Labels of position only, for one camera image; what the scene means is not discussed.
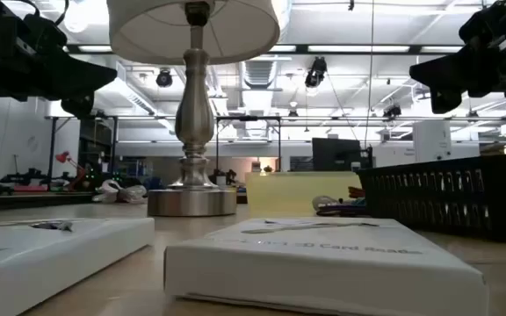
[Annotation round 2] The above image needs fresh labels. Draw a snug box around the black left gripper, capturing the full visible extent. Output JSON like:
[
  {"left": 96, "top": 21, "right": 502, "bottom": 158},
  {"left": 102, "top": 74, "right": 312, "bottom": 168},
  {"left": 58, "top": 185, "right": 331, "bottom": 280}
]
[{"left": 0, "top": 0, "right": 119, "bottom": 119}]

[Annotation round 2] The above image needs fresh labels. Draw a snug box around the white card reader box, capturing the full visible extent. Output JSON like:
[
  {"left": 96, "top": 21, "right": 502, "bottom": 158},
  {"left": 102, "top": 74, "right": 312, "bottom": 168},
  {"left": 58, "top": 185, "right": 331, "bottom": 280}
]
[
  {"left": 163, "top": 216, "right": 490, "bottom": 316},
  {"left": 0, "top": 216, "right": 156, "bottom": 316}
]

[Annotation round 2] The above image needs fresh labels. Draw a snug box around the black shelving rack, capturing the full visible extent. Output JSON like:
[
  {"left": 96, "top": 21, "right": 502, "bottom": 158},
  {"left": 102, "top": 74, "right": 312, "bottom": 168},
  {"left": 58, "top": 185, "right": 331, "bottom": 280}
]
[{"left": 45, "top": 114, "right": 119, "bottom": 188}]

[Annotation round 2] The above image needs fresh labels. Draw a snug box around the white machine cabinet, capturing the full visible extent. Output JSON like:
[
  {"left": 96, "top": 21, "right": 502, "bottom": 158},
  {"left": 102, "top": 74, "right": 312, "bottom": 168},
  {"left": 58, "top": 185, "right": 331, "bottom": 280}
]
[{"left": 412, "top": 119, "right": 453, "bottom": 164}]

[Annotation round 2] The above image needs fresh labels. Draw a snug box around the black ceiling spotlight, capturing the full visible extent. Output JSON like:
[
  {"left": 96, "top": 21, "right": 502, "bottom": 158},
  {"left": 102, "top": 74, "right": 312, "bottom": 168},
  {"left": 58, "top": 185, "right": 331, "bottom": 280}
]
[
  {"left": 381, "top": 103, "right": 403, "bottom": 120},
  {"left": 155, "top": 67, "right": 175, "bottom": 89},
  {"left": 303, "top": 55, "right": 329, "bottom": 90}
]

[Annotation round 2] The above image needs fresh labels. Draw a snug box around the red desk lamp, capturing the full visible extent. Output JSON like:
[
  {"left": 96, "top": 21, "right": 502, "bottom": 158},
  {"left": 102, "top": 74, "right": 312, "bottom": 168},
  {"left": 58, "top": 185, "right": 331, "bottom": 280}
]
[{"left": 54, "top": 150, "right": 89, "bottom": 192}]

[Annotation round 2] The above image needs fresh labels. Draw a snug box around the black bench equipment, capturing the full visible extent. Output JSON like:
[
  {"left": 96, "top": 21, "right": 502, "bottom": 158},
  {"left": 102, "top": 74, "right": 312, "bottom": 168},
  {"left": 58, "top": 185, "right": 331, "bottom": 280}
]
[{"left": 0, "top": 167, "right": 72, "bottom": 186}]

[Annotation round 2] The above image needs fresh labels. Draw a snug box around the black plastic mesh basket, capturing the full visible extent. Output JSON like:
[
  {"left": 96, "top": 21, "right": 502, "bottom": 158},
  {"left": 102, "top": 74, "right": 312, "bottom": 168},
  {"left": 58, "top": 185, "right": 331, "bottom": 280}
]
[{"left": 355, "top": 153, "right": 506, "bottom": 244}]

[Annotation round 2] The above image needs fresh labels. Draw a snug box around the silver lamp with white shade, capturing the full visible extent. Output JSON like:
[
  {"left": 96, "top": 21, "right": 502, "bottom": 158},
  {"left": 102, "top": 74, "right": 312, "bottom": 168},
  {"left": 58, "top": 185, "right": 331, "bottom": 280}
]
[{"left": 105, "top": 0, "right": 281, "bottom": 219}]

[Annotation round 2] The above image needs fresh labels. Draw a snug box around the pale yellow rectangular block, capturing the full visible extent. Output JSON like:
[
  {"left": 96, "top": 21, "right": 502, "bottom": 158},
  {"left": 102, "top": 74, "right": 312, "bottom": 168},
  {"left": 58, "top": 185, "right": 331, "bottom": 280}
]
[{"left": 244, "top": 170, "right": 363, "bottom": 219}]

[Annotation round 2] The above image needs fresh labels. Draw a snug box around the thin black hanging cord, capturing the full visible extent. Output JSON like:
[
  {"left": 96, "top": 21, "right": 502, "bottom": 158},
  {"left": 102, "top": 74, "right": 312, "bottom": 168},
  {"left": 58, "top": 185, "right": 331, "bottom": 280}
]
[{"left": 364, "top": 0, "right": 376, "bottom": 149}]

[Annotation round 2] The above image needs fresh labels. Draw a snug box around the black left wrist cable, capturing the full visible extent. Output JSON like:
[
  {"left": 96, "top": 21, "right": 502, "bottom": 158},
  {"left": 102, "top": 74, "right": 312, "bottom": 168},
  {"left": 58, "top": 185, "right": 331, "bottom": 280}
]
[{"left": 14, "top": 0, "right": 71, "bottom": 27}]

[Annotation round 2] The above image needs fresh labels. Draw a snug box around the bagged white lamp cord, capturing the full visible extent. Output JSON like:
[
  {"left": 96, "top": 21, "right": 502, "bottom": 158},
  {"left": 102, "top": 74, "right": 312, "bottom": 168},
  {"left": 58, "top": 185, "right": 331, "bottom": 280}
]
[{"left": 91, "top": 178, "right": 149, "bottom": 205}]

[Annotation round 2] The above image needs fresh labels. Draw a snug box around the blue purple cable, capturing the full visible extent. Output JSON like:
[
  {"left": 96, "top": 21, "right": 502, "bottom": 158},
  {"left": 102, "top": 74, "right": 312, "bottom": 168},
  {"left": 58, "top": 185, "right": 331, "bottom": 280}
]
[{"left": 315, "top": 199, "right": 371, "bottom": 219}]

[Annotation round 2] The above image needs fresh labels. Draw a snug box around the black metal gantry frame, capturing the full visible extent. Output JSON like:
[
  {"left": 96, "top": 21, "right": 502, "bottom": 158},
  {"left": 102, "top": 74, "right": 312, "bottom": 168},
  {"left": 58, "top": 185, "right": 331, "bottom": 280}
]
[{"left": 214, "top": 114, "right": 283, "bottom": 173}]

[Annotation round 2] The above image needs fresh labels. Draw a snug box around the silver ribbed air duct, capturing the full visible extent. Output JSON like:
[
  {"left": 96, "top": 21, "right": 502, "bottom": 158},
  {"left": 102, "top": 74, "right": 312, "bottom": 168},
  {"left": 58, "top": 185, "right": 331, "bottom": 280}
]
[{"left": 242, "top": 60, "right": 278, "bottom": 90}]

